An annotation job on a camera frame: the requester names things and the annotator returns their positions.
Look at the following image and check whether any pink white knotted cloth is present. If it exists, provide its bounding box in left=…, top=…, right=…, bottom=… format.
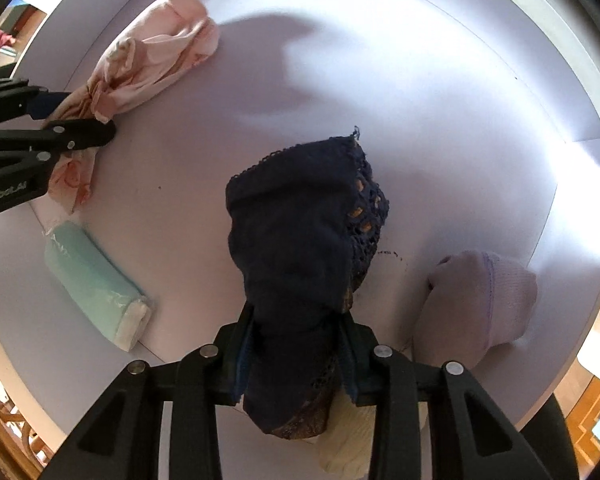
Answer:
left=45, top=0, right=221, bottom=216

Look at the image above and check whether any pale lilac grey sock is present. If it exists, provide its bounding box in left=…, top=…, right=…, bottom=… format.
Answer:
left=412, top=250, right=538, bottom=371

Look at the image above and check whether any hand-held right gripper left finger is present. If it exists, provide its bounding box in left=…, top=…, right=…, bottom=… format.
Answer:
left=40, top=307, right=256, bottom=480

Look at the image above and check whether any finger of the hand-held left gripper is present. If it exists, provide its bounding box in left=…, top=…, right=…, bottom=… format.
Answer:
left=0, top=79, right=73, bottom=123
left=0, top=119, right=117, bottom=172

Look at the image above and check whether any carved wooden furniture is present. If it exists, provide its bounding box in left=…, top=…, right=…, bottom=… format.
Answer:
left=0, top=360, right=66, bottom=480

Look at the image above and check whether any navy lace underwear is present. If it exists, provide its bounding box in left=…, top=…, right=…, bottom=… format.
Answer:
left=225, top=127, right=392, bottom=442

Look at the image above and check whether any cream knit sock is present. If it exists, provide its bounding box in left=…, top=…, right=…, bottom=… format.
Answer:
left=315, top=395, right=381, bottom=478

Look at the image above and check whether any mint green packet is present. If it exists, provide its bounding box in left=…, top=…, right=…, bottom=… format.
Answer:
left=42, top=220, right=153, bottom=353

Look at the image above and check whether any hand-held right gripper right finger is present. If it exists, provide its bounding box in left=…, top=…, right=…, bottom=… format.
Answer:
left=337, top=312, right=556, bottom=480

